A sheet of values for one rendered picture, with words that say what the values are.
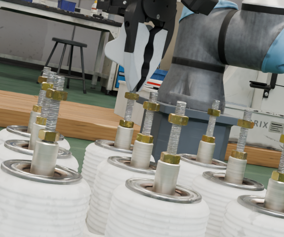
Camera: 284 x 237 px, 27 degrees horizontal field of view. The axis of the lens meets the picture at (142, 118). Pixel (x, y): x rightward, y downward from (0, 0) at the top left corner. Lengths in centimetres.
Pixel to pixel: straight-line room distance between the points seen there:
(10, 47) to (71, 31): 95
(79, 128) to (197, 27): 144
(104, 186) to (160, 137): 56
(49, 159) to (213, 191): 22
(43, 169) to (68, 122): 204
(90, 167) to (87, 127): 183
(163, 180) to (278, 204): 12
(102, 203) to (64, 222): 14
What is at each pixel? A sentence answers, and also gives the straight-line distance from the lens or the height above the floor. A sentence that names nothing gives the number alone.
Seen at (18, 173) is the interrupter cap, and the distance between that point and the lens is 52.
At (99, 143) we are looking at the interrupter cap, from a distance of 78.
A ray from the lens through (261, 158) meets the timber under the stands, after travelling 298.
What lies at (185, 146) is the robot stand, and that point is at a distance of 121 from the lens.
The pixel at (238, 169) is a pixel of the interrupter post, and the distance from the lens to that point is 71.
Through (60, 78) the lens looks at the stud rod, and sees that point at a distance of 54.
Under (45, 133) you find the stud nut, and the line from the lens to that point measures 54.
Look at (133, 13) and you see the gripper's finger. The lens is 76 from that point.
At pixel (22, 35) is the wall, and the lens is 900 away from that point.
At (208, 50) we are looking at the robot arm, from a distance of 123.
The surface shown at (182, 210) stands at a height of 25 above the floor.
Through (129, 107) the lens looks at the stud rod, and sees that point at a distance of 79.
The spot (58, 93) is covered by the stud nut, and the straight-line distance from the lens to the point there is 54.
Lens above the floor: 37
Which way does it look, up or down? 5 degrees down
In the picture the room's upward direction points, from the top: 11 degrees clockwise
